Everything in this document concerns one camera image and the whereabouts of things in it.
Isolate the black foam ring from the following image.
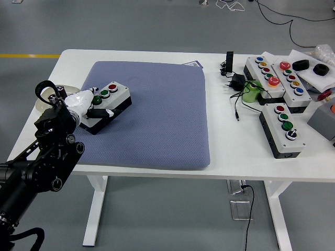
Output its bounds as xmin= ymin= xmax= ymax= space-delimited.
xmin=313 ymin=63 xmax=331 ymax=76
xmin=292 ymin=59 xmax=310 ymax=72

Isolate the thin black earphone cable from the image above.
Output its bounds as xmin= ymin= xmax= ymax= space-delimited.
xmin=219 ymin=60 xmax=231 ymax=77

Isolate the grey box with orange button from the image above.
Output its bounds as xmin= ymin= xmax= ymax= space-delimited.
xmin=306 ymin=97 xmax=335 ymax=142

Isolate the translucent tape roll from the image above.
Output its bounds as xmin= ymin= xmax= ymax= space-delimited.
xmin=35 ymin=84 xmax=81 ymax=113

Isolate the white table leg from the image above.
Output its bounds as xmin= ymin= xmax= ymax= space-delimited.
xmin=82 ymin=175 xmax=109 ymax=247
xmin=263 ymin=180 xmax=294 ymax=251

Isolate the three-button grey control box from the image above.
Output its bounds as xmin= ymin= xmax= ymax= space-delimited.
xmin=78 ymin=84 xmax=132 ymax=135

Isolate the blue-grey textured mat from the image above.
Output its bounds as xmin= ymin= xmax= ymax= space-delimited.
xmin=69 ymin=61 xmax=211 ymax=170

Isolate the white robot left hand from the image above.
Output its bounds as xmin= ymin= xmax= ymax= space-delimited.
xmin=64 ymin=87 xmax=122 ymax=121

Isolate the four-button box with selector switch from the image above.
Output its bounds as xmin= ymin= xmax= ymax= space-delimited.
xmin=259 ymin=103 xmax=306 ymax=159

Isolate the black cable under table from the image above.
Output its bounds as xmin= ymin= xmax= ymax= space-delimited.
xmin=240 ymin=184 xmax=256 ymax=251

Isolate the loose red mushroom button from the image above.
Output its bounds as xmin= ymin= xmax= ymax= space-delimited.
xmin=317 ymin=90 xmax=333 ymax=102

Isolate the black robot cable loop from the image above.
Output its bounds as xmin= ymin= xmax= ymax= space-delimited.
xmin=0 ymin=226 xmax=45 ymax=251

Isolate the white floor cable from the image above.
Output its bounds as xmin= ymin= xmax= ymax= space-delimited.
xmin=216 ymin=0 xmax=247 ymax=13

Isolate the clear plastic bracket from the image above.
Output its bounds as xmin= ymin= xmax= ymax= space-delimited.
xmin=226 ymin=179 xmax=249 ymax=196
xmin=229 ymin=200 xmax=254 ymax=221

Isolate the black floor cable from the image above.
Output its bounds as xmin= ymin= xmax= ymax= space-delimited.
xmin=255 ymin=0 xmax=335 ymax=48

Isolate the black power adapter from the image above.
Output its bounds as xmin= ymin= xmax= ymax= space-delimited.
xmin=225 ymin=73 xmax=247 ymax=92

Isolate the clear plastic bag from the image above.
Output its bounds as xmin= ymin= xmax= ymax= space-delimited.
xmin=305 ymin=43 xmax=335 ymax=69

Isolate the black adapter cord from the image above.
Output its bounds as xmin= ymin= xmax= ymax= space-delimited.
xmin=229 ymin=80 xmax=274 ymax=122

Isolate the large white foam sheet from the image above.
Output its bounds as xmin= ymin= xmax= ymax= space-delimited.
xmin=289 ymin=49 xmax=335 ymax=94

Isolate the green tape roll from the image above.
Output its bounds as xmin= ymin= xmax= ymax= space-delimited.
xmin=241 ymin=79 xmax=264 ymax=104

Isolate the black upright rectangular device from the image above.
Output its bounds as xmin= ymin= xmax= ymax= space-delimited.
xmin=225 ymin=51 xmax=234 ymax=73

